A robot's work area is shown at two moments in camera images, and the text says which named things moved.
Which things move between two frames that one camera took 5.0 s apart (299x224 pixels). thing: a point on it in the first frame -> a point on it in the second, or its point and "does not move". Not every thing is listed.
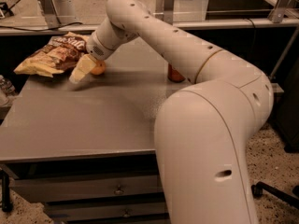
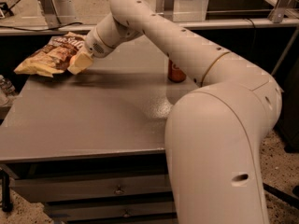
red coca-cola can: x=174 y=76 does not move
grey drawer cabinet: x=85 y=150 does not move
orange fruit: x=99 y=67 -> x=72 y=60
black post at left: x=7 y=203 does not move
